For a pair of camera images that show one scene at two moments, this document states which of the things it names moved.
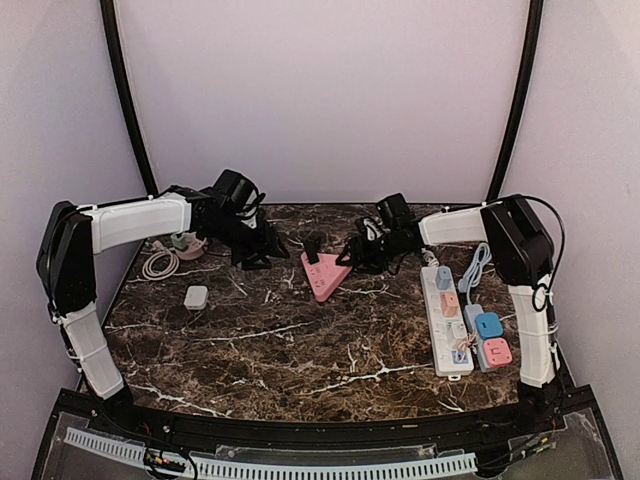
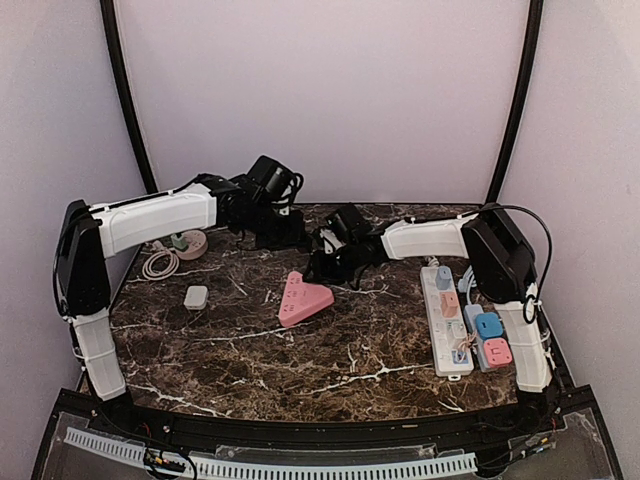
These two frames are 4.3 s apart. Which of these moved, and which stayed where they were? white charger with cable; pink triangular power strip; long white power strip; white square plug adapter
Moved: pink triangular power strip
Stayed: long white power strip; white charger with cable; white square plug adapter
